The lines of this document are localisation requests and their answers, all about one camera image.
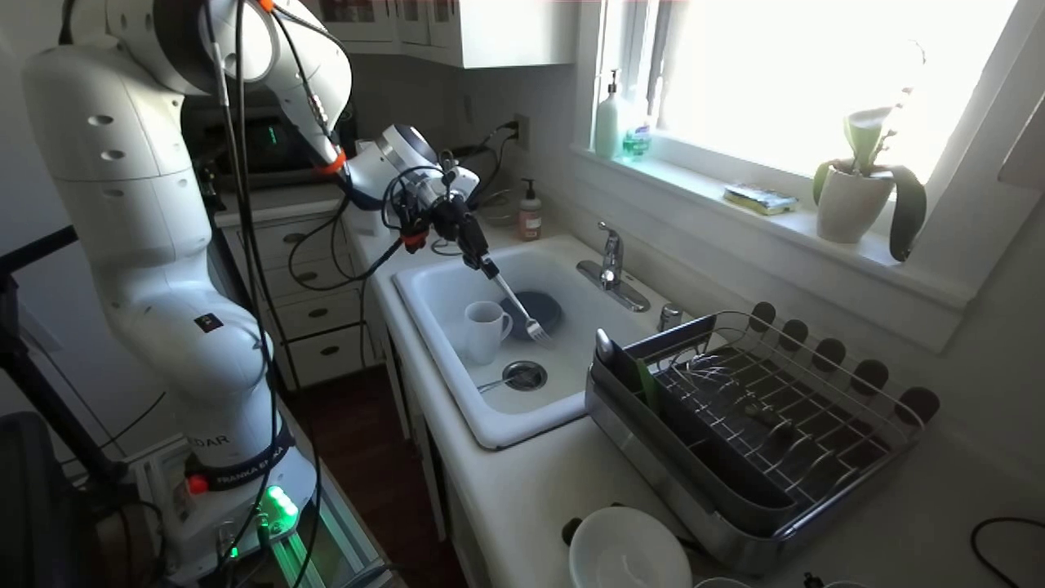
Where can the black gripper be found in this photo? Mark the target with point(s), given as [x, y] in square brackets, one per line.
[457, 229]

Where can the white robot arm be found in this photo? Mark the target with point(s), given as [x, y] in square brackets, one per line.
[130, 198]

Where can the blue bowl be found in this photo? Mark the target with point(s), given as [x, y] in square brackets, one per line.
[546, 313]

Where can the white kitchen sink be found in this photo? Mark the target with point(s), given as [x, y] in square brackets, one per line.
[588, 362]

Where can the small chrome sink knob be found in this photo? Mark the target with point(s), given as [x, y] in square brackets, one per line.
[671, 315]

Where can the white cup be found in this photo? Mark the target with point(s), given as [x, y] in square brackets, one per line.
[485, 332]

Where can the orange soap pump bottle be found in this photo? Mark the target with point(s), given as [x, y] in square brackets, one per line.
[530, 217]

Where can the chrome faucet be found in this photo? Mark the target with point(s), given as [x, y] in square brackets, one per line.
[609, 264]

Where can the silver spoon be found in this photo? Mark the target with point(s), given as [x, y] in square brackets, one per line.
[606, 344]

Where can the white drawer cabinet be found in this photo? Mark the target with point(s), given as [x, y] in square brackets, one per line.
[326, 355]

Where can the green dish soap bottle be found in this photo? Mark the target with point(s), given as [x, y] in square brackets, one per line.
[606, 124]

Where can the green dish brush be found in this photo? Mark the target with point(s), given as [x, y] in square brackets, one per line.
[642, 384]

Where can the small teal glass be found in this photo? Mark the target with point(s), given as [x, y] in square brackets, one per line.
[638, 146]

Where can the white base cabinet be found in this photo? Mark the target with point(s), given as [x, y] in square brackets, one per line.
[428, 477]

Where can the black appliance green display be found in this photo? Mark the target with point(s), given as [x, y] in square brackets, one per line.
[289, 150]

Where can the white plant pot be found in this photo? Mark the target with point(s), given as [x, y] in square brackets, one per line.
[849, 204]

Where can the white framed window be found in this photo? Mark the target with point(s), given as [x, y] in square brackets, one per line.
[816, 77]

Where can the green plant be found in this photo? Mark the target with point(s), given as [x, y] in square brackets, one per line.
[908, 212]

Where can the beige wall outlet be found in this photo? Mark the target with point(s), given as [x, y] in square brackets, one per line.
[516, 130]

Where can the white wall cabinet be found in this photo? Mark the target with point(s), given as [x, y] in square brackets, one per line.
[511, 35]

